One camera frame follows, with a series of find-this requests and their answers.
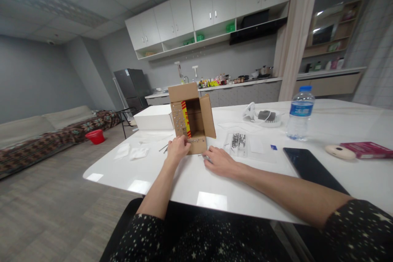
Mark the person's left hand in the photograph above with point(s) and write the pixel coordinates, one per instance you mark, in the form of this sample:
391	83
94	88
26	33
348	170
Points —
175	151

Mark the person's right hand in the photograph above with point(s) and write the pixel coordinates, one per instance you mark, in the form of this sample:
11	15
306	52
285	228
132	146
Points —
223	161

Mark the person's right fingers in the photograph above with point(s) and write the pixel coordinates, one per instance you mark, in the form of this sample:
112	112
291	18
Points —
209	156

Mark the person's left fingers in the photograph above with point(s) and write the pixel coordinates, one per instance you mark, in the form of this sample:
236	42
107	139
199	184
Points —
183	142

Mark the brown cardboard box with screws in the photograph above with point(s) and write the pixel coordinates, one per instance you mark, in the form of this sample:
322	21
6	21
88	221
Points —
196	114

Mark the loose metal screws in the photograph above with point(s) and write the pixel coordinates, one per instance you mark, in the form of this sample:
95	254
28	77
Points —
163	149

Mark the pile of metal screws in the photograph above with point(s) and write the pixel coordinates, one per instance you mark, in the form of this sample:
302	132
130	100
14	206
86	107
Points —
238	143

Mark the white rectangular box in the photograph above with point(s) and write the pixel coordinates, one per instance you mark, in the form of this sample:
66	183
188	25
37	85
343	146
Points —
152	117

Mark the clear plastic bag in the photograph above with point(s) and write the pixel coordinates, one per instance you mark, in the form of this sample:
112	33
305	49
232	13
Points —
256	147

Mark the white crumpled tissues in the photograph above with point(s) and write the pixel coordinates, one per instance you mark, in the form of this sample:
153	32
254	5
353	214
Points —
132	152

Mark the black chair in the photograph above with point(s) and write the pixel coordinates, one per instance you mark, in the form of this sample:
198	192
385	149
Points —
129	117

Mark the kitchen counter with bottles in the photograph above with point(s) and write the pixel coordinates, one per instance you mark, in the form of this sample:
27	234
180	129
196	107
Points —
221	91

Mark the grey refrigerator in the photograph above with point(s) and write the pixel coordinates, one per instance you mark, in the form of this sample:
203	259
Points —
130	88

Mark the person's body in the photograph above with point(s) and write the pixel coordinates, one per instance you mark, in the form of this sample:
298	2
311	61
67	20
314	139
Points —
215	237

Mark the red bucket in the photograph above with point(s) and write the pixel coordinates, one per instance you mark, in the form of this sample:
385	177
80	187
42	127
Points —
95	137

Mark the clear plastic water bottle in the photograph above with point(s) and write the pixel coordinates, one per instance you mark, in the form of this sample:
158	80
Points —
300	114

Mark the black smartphone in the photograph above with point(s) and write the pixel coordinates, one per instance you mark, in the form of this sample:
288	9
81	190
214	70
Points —
310	168

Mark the cream oval device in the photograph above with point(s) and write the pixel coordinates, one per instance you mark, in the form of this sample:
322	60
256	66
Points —
339	152

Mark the black range hood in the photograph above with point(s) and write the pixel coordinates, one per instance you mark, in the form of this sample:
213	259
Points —
254	33

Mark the sofa with patterned blanket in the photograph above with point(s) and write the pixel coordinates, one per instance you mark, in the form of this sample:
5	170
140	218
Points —
46	136

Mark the pink flat box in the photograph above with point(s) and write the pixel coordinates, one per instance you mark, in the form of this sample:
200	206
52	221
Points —
367	150

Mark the white wall cabinets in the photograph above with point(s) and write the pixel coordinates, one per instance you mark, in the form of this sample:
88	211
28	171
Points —
212	7

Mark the wooden wall shelf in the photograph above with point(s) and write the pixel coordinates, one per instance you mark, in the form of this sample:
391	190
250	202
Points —
334	30

